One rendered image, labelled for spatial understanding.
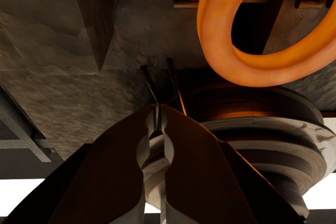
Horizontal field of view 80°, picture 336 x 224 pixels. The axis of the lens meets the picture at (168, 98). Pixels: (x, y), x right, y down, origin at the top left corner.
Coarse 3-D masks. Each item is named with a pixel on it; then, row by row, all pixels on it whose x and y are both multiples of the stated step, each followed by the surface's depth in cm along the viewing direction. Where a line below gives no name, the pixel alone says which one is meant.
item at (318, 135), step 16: (208, 96) 34; (224, 96) 33; (240, 96) 33; (256, 96) 33; (272, 96) 34; (192, 112) 33; (208, 112) 32; (224, 112) 31; (240, 112) 29; (256, 112) 29; (272, 112) 29; (288, 112) 32; (304, 112) 34; (208, 128) 31; (224, 128) 31; (240, 128) 31; (256, 128) 31; (272, 128) 31; (288, 128) 31; (304, 128) 31; (320, 128) 31; (160, 144) 34; (320, 144) 35
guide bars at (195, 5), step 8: (176, 0) 25; (184, 0) 25; (192, 0) 25; (296, 0) 26; (304, 0) 26; (312, 0) 26; (320, 0) 26; (328, 0) 26; (176, 8) 26; (184, 8) 26; (192, 8) 26; (296, 8) 26; (304, 8) 26; (312, 8) 26
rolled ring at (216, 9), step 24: (216, 0) 19; (240, 0) 19; (216, 24) 20; (216, 48) 22; (288, 48) 26; (312, 48) 24; (216, 72) 25; (240, 72) 25; (264, 72) 25; (288, 72) 25; (312, 72) 26
